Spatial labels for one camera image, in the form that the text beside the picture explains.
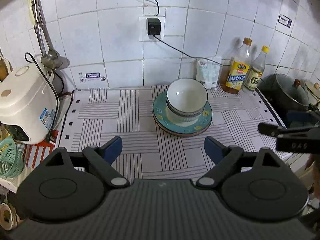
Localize white bowl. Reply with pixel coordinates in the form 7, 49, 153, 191
166, 78, 208, 115
165, 100, 208, 127

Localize teal egg pattern plate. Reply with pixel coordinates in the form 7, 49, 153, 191
152, 92, 212, 137

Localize person's left hand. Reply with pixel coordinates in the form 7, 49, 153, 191
305, 154, 320, 199

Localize black wok with glass lid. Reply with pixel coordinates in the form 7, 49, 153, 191
258, 74, 310, 127

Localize striped grey table mat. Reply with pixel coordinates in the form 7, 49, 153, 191
56, 86, 277, 180

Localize pot with beige lid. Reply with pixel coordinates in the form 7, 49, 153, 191
304, 80, 319, 106

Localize clear vinegar bottle green label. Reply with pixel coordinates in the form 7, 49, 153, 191
242, 46, 269, 93

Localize yellow label oil bottle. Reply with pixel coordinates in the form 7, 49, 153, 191
221, 37, 252, 94

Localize green plastic basket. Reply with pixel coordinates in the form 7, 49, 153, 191
0, 136, 24, 178

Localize white seasoning bag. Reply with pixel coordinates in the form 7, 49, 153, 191
196, 56, 221, 89

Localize white rice cooker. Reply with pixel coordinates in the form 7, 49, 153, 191
1, 63, 59, 145

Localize hanging metal ladles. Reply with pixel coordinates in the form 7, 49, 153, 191
27, 0, 69, 69

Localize black power adapter plug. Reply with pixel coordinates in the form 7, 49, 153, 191
146, 18, 162, 36

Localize blue label wall sticker lower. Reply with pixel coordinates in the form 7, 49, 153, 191
78, 72, 106, 82

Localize blue white wall sticker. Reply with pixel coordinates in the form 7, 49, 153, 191
278, 14, 292, 28

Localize black power cable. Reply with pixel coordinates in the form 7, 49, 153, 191
111, 0, 232, 67

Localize white wall socket plate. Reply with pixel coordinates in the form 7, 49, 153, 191
139, 16, 165, 41

